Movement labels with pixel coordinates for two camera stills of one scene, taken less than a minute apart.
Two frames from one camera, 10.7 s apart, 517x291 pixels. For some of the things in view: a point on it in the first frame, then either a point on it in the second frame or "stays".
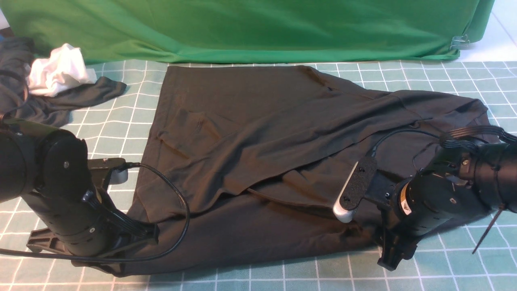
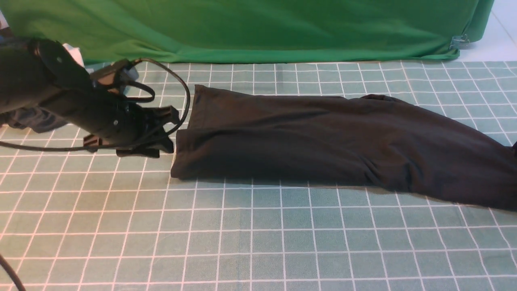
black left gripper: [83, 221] → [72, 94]
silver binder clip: [459, 42] stays
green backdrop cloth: [252, 31] stays
